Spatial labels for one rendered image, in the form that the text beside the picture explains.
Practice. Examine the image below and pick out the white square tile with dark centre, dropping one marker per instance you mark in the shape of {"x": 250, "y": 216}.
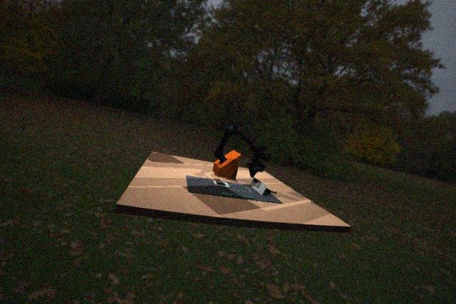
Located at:
{"x": 221, "y": 184}

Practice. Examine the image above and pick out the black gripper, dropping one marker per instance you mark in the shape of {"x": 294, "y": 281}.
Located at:
{"x": 254, "y": 167}

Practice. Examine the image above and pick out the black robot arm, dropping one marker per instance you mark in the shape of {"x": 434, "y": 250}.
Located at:
{"x": 255, "y": 146}

